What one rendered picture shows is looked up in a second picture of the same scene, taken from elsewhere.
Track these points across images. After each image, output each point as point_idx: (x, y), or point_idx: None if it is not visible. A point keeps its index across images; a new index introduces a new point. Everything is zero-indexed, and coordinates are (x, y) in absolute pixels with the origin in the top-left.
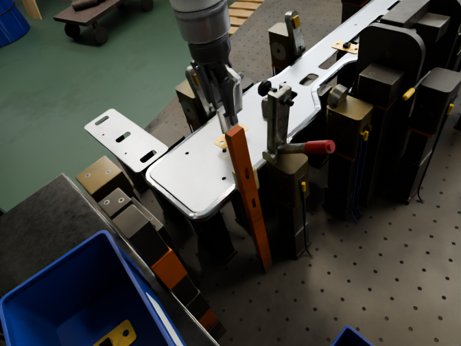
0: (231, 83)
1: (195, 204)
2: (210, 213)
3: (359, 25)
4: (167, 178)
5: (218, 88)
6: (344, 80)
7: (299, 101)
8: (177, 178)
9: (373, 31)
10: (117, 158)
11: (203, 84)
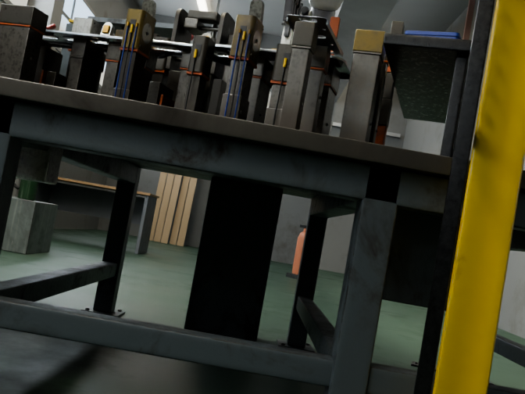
0: (301, 5)
1: (343, 72)
2: (343, 75)
3: (108, 39)
4: (335, 61)
5: (299, 8)
6: (147, 77)
7: (225, 57)
8: (331, 62)
9: (227, 16)
10: (305, 79)
11: (293, 5)
